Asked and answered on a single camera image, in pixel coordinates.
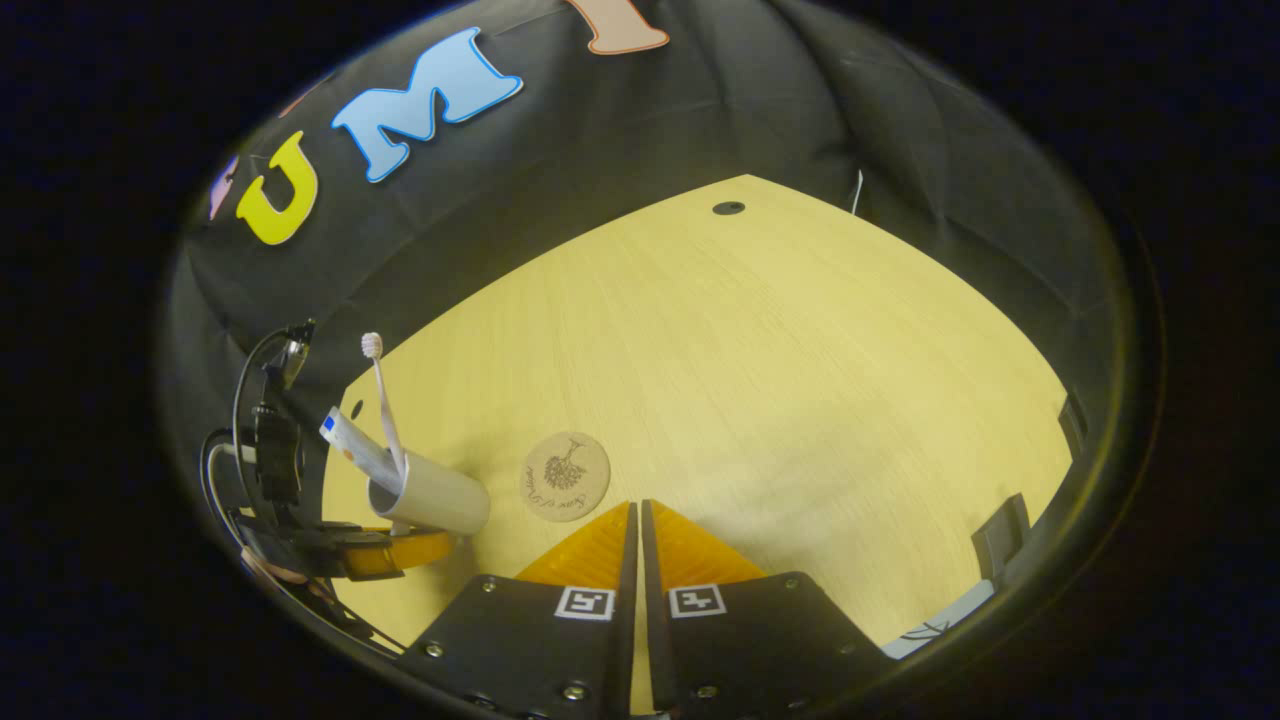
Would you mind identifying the light wooden desktop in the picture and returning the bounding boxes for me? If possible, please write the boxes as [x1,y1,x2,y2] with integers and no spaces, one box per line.
[320,173,1076,716]

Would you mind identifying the white toothpaste tube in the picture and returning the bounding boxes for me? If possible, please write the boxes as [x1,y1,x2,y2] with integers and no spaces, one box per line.
[318,405,403,493]

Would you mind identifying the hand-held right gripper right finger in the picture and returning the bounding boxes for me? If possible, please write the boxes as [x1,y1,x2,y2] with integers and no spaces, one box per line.
[640,498,893,716]

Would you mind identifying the dark rectangular block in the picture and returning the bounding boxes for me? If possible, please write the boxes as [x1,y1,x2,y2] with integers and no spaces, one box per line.
[972,493,1033,583]

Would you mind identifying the white cup with handle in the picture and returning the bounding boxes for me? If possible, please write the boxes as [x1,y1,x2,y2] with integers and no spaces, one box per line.
[367,450,493,537]

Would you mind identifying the black backdrop cloth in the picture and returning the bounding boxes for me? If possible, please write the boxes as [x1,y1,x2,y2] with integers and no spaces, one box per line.
[160,0,1136,601]

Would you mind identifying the white toothbrush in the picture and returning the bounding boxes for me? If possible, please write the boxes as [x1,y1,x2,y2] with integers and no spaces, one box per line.
[360,332,409,481]

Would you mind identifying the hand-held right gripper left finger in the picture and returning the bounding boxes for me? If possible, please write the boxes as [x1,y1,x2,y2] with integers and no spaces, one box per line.
[398,500,641,720]

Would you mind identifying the white sheet with black lines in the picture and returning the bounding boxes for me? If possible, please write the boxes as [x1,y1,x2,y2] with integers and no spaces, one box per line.
[880,578,999,661]

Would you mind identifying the round wooden coaster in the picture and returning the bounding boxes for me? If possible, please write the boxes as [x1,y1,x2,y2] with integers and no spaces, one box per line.
[521,431,612,523]

